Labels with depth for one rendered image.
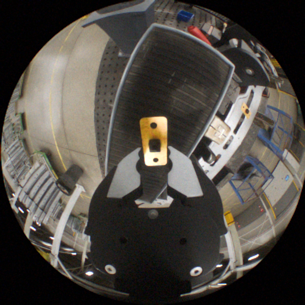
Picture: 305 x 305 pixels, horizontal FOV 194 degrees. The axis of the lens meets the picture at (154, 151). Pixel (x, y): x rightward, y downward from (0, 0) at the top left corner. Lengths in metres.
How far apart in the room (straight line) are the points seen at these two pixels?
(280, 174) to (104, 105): 8.57
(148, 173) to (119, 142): 0.08
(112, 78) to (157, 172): 0.61
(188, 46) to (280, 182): 8.24
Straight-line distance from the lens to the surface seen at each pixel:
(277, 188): 8.31
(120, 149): 0.16
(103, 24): 0.43
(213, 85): 0.15
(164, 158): 0.15
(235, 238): 7.54
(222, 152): 0.46
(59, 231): 3.38
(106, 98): 0.67
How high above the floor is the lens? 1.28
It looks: 58 degrees down
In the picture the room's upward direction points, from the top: 179 degrees counter-clockwise
